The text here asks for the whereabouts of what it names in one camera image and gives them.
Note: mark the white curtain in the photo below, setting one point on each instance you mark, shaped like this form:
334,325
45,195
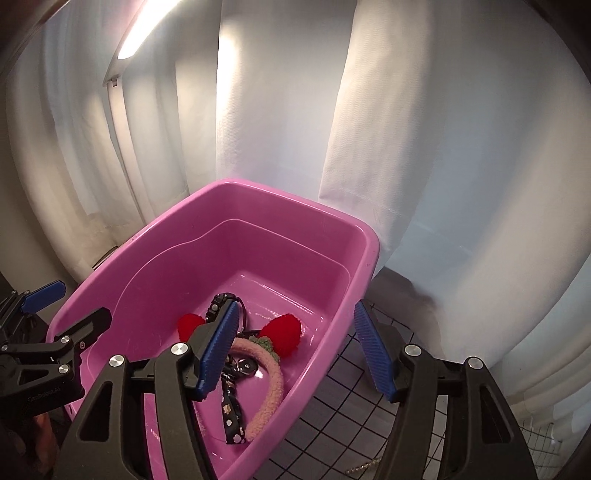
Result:
277,92

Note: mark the pink plastic tub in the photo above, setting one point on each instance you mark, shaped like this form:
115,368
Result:
286,240

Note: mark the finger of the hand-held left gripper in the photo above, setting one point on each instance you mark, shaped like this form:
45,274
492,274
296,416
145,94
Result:
44,295
78,332

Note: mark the pink fuzzy strawberry headband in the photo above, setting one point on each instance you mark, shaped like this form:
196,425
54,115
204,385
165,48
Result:
272,387

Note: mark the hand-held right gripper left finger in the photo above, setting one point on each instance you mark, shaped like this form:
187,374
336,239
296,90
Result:
219,350

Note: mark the black wrist watch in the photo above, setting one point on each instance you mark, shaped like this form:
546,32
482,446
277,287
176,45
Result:
216,307

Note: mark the white black-checked tablecloth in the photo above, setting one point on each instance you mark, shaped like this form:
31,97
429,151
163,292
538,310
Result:
323,438

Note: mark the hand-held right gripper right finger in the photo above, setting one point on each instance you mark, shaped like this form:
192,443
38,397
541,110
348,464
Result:
374,355

